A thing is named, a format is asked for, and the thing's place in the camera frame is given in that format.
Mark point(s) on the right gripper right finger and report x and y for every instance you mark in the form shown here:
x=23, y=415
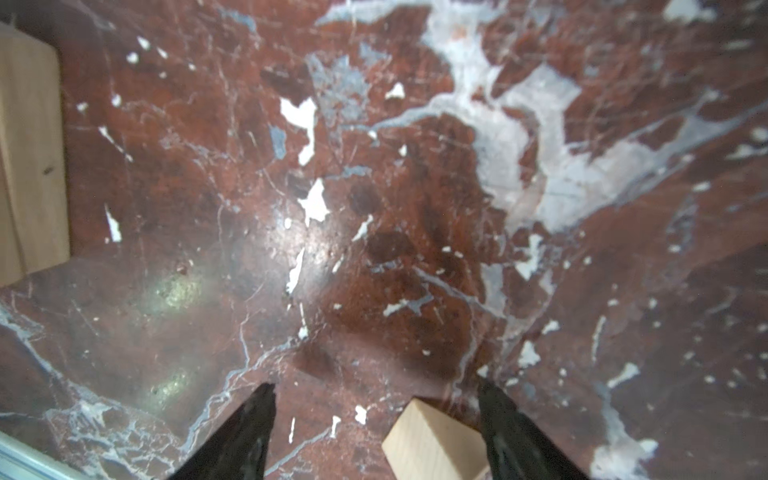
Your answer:
x=516, y=448

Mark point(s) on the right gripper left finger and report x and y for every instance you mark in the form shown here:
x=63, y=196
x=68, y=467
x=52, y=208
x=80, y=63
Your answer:
x=239, y=447

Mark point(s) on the small wood cube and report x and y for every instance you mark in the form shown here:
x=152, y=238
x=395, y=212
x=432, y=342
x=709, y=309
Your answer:
x=425, y=443

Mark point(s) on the wood block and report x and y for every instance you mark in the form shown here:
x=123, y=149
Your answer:
x=35, y=232

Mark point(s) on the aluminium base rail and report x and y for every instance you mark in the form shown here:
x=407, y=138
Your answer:
x=22, y=462

